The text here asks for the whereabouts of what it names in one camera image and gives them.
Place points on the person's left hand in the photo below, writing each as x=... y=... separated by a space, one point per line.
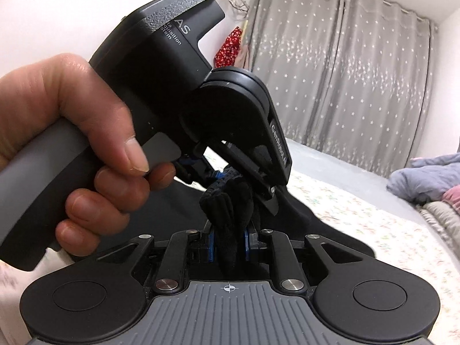
x=72 y=93

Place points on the grey star curtain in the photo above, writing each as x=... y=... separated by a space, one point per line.
x=341 y=79

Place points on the pink hanging cloth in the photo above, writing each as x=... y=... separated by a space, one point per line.
x=246 y=55

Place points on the blue grey blanket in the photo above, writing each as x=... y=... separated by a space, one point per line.
x=420 y=179

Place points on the red floral bag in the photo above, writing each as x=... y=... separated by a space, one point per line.
x=228 y=50

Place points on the floral bed sheet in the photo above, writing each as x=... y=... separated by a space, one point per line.
x=395 y=258

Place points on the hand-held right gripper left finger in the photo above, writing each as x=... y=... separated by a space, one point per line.
x=212 y=248

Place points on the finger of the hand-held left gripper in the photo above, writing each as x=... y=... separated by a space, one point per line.
x=251 y=176
x=215 y=176

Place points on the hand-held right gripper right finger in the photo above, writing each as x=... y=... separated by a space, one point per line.
x=246 y=248

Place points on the black pants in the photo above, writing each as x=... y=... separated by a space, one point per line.
x=230 y=215

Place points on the large pink pillow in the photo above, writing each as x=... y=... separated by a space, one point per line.
x=452 y=197

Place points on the grey bed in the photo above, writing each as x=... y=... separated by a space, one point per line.
x=341 y=165

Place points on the grey quilt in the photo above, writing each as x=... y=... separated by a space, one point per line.
x=442 y=222

